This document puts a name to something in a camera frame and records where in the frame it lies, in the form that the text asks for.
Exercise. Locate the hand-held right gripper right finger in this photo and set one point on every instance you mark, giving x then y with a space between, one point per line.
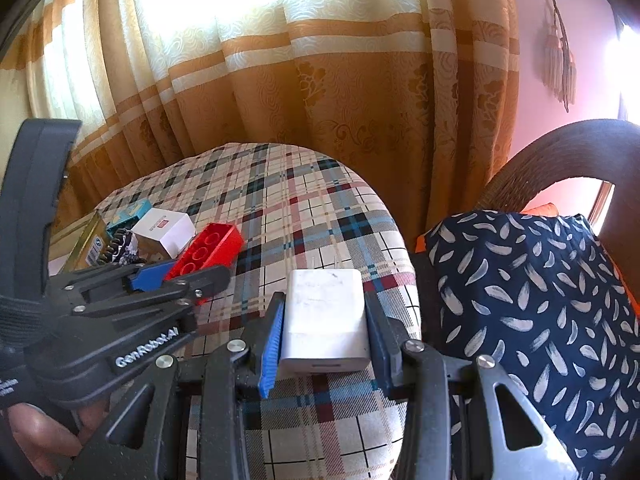
379 347

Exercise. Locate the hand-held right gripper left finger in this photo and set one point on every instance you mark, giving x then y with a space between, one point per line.
267 350

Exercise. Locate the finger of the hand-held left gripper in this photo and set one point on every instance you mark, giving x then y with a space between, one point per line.
200 284
152 276

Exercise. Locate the red building brick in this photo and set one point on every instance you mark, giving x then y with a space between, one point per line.
210 247

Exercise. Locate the white box with red stamp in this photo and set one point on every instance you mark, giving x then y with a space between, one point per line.
165 230

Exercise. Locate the white charger adapter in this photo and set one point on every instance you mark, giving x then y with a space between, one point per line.
325 320

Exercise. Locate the gold metal tin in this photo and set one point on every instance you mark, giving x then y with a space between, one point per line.
82 240

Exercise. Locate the person's left hand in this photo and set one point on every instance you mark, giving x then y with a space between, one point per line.
30 435

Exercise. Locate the small dark metal object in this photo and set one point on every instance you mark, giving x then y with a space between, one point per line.
122 247

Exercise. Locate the teal building brick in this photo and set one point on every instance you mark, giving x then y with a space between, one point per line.
131 211

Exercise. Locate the plaid tablecloth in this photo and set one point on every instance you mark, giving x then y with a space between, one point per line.
310 200

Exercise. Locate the navy feather print cushion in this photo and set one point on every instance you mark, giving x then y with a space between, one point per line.
525 310

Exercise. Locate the cream and orange curtain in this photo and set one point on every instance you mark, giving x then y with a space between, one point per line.
300 85

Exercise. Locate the brown wicker chair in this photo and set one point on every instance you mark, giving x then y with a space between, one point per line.
550 155

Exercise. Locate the curtain tassel tieback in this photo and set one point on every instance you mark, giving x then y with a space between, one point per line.
552 67

